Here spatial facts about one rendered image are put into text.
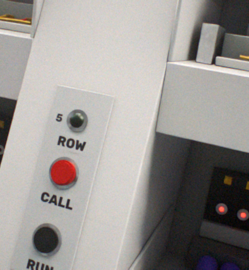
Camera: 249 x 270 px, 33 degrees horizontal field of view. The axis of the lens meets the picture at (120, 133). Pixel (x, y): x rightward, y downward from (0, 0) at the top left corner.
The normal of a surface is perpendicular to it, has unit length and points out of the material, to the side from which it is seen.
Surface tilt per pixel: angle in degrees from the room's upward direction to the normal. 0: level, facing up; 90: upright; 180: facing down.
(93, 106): 90
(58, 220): 90
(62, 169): 90
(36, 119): 90
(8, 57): 107
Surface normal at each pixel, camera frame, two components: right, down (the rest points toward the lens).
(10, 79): -0.33, 0.18
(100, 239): -0.27, -0.12
